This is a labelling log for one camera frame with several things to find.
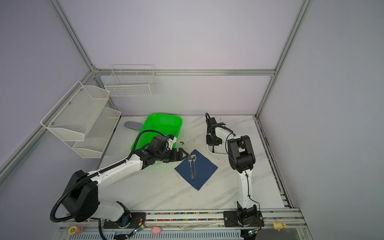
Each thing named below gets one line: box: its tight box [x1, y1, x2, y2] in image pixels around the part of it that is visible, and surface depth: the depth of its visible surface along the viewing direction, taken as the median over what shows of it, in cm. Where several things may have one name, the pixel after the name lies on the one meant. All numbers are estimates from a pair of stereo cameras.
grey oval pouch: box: [124, 121, 144, 131], surface depth 113 cm
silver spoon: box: [191, 153, 198, 180], surface depth 97 cm
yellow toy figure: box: [273, 220, 289, 232], surface depth 70 cm
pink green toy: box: [68, 225, 84, 236], surface depth 69 cm
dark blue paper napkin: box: [174, 149, 219, 191], surface depth 93 cm
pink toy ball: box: [151, 226, 161, 235], surface depth 71 cm
